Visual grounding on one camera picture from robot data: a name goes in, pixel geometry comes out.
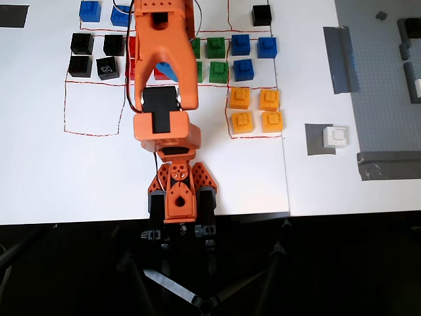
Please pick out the black Lego block stack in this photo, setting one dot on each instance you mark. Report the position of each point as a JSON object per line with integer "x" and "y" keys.
{"x": 80, "y": 66}
{"x": 261, "y": 14}
{"x": 82, "y": 43}
{"x": 107, "y": 68}
{"x": 114, "y": 45}

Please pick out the black tripod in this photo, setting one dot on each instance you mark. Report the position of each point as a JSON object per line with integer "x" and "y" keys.
{"x": 171, "y": 284}

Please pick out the grey Lego baseplate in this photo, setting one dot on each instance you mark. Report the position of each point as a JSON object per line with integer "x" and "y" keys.
{"x": 378, "y": 98}

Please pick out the orange Lego block stack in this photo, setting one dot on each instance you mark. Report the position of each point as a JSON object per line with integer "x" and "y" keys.
{"x": 269, "y": 99}
{"x": 242, "y": 122}
{"x": 272, "y": 121}
{"x": 239, "y": 97}

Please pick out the green Lego block stack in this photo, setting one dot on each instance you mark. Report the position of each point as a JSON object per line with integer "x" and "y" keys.
{"x": 216, "y": 47}
{"x": 199, "y": 71}
{"x": 196, "y": 47}
{"x": 218, "y": 71}

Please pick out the angled grey Lego wall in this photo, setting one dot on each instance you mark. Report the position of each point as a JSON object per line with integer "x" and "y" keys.
{"x": 402, "y": 29}

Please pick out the white Lego block stack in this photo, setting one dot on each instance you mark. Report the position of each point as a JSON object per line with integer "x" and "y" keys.
{"x": 336, "y": 136}

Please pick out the grey tape marker patch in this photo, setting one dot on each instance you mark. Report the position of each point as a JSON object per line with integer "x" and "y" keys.
{"x": 314, "y": 140}

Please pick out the blue Lego block stack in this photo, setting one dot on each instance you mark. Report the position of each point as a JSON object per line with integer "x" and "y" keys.
{"x": 267, "y": 47}
{"x": 243, "y": 69}
{"x": 119, "y": 16}
{"x": 89, "y": 11}
{"x": 240, "y": 44}

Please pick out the small grey Lego brick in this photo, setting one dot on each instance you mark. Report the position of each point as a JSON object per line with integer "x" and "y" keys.
{"x": 381, "y": 14}

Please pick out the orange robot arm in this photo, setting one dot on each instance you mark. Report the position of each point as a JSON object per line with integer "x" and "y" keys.
{"x": 164, "y": 39}

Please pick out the grey duct tape strip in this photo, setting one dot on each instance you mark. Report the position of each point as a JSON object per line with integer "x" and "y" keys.
{"x": 338, "y": 59}
{"x": 388, "y": 166}

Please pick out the long grey Lego wall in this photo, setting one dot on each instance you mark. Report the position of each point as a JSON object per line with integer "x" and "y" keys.
{"x": 410, "y": 82}

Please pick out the red Lego block stack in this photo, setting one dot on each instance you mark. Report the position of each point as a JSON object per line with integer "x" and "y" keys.
{"x": 131, "y": 69}
{"x": 131, "y": 47}
{"x": 160, "y": 75}

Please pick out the short grey Lego wall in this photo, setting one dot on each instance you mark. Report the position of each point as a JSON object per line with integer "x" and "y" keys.
{"x": 405, "y": 52}

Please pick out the black table clamp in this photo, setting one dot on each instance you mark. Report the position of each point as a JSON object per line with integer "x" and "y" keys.
{"x": 207, "y": 204}
{"x": 157, "y": 207}

